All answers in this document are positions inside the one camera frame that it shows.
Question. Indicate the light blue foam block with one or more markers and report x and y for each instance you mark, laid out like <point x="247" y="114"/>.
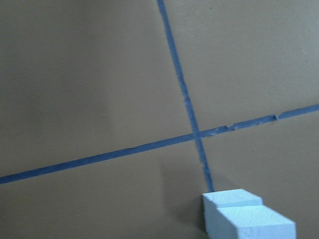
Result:
<point x="254" y="222"/>
<point x="225" y="199"/>

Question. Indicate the centre blue tape line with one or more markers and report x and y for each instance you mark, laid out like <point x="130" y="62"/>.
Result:
<point x="186" y="98"/>

